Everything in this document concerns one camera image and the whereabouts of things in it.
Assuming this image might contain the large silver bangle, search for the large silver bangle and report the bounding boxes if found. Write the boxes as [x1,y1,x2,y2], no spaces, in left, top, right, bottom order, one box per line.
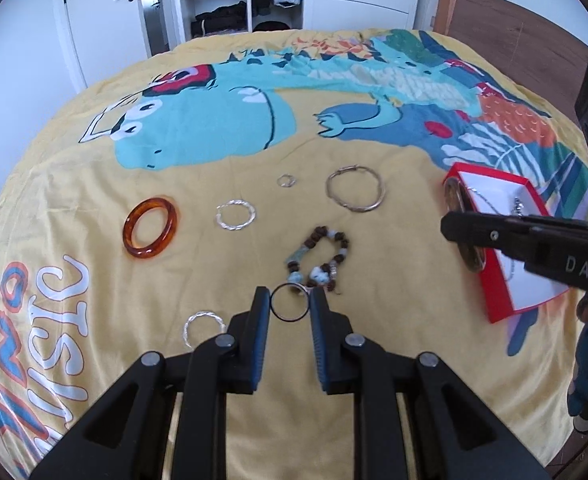
[325,164,383,214]

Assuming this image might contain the white room door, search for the white room door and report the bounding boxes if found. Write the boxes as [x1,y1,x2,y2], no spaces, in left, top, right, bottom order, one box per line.
[61,0,161,92]

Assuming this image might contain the silver pendant necklace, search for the silver pendant necklace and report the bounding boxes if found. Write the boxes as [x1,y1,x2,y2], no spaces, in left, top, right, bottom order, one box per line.
[466,185,531,281]

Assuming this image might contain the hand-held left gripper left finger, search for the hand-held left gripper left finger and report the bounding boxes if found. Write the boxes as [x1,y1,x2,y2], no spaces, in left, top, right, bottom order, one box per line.
[31,287,272,480]

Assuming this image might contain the folded dark clothes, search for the folded dark clothes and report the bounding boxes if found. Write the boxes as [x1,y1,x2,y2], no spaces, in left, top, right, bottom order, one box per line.
[191,2,248,37]

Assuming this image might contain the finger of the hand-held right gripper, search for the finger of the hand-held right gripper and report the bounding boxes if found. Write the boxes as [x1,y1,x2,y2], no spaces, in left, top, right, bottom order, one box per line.
[441,211,540,261]

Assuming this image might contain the yellow printed blanket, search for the yellow printed blanket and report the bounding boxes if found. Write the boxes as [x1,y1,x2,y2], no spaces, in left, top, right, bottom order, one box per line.
[0,27,588,480]

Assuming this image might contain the brown and blue beaded bracelet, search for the brown and blue beaded bracelet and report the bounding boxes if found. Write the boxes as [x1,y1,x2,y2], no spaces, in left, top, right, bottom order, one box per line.
[285,226,353,295]

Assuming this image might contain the amber bangle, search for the amber bangle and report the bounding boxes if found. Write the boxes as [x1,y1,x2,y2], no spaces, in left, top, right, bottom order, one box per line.
[122,196,179,261]

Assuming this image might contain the silver twisted hoop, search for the silver twisted hoop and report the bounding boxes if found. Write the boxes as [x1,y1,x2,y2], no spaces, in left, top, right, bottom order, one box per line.
[183,311,227,351]
[216,199,257,232]

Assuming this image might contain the thin black ring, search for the thin black ring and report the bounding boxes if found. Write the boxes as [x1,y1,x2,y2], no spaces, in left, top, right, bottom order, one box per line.
[270,283,309,322]

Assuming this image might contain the red jewelry box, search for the red jewelry box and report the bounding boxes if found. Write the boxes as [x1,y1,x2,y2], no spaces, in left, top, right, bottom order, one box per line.
[443,161,571,324]

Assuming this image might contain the dark beaded bracelet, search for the dark beaded bracelet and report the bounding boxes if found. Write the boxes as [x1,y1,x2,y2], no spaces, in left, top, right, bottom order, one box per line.
[443,177,489,272]

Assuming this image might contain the wooden headboard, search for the wooden headboard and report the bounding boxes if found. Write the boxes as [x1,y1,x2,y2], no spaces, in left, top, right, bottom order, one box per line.
[433,0,588,128]

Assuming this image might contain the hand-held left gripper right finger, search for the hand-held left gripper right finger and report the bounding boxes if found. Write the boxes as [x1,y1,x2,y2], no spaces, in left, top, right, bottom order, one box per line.
[310,290,550,480]

